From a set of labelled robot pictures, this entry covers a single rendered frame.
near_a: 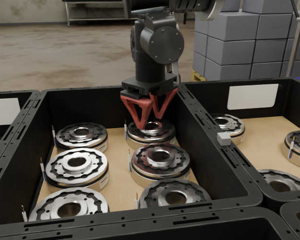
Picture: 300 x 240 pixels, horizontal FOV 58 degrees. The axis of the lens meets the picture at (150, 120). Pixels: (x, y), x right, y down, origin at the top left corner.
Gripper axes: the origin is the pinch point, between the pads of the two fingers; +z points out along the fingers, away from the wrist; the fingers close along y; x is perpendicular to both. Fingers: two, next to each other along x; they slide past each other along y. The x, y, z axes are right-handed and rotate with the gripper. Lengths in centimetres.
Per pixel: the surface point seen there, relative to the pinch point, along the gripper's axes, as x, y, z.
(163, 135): -4.5, -1.5, 1.6
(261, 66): 48, 269, 55
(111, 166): -0.4, -12.2, 4.8
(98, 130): 7.5, -7.8, 1.7
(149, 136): -2.1, -3.0, 2.0
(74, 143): 8.0, -13.7, 2.0
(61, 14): 824, 576, 67
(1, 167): 0.2, -29.9, -5.3
